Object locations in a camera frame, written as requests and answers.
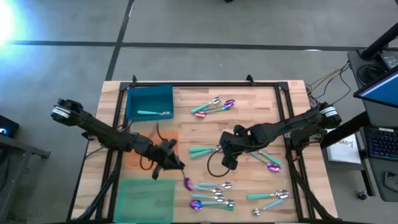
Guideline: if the black device with blue light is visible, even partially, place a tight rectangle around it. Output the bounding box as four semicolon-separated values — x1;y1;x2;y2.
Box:
0;114;20;139

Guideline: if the translucent orange bin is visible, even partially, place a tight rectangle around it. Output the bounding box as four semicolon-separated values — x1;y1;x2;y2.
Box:
125;128;180;170

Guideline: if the black power adapter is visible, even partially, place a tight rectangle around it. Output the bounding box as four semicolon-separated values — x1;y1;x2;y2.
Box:
379;50;398;70

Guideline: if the blue screen computer monitor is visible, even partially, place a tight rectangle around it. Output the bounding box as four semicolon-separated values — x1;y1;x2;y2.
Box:
353;65;398;109

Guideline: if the black camera stand pole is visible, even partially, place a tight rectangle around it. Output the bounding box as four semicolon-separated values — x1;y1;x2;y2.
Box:
359;22;398;61

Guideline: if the black keyboard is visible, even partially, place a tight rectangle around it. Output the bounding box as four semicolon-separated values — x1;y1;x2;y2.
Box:
366;126;398;162

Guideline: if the translucent green bin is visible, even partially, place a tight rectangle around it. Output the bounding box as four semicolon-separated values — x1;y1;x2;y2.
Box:
114;178;177;224

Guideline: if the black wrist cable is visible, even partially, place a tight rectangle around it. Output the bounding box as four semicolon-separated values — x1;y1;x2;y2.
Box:
206;148;233;178
139;154;155;171

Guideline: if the black coiled cable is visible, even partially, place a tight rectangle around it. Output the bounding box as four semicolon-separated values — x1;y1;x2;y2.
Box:
356;63;379;84

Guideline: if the grey equipment cart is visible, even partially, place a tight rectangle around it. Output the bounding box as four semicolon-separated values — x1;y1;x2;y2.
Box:
347;49;398;203

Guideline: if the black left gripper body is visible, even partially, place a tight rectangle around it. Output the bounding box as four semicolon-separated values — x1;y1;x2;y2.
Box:
146;139;180;171

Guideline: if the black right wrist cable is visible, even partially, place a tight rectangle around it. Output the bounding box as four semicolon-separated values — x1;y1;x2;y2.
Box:
206;148;233;178

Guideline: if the white paper booklet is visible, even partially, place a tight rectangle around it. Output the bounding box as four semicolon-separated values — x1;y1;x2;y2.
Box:
325;133;362;165

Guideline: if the blue plastic bin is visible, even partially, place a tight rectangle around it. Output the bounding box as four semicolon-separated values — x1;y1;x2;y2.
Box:
125;84;175;122

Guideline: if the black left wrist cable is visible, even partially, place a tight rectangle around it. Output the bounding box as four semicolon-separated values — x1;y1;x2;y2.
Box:
139;154;155;171

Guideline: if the iridescent purple spoon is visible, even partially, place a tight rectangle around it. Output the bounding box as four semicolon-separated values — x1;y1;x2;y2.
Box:
188;199;234;212
181;169;195;192
203;99;236;113
248;151;282;174

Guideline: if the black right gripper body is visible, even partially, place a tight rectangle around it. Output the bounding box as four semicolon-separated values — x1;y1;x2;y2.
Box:
225;124;253;156

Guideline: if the grey side table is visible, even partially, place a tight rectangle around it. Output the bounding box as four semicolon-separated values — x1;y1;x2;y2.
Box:
0;133;52;224

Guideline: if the black diagonal stand beam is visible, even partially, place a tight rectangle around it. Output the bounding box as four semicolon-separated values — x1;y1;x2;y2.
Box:
320;111;373;149

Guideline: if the yellow cable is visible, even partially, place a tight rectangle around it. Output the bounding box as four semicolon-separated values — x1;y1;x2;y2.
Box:
307;67;349;91

